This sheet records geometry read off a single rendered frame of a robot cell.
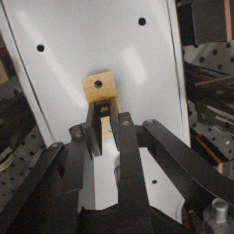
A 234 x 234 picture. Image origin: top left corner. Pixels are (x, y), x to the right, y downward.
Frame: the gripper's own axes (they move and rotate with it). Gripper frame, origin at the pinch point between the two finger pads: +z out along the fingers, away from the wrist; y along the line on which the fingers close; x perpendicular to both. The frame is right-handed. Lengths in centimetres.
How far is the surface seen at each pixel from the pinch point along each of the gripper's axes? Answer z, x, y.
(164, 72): 6.8, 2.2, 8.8
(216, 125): 4.2, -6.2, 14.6
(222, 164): 7.8, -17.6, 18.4
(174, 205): 6.7, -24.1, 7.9
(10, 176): 37, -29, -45
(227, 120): 2.2, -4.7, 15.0
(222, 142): 37, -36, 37
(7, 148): 1.8, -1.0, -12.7
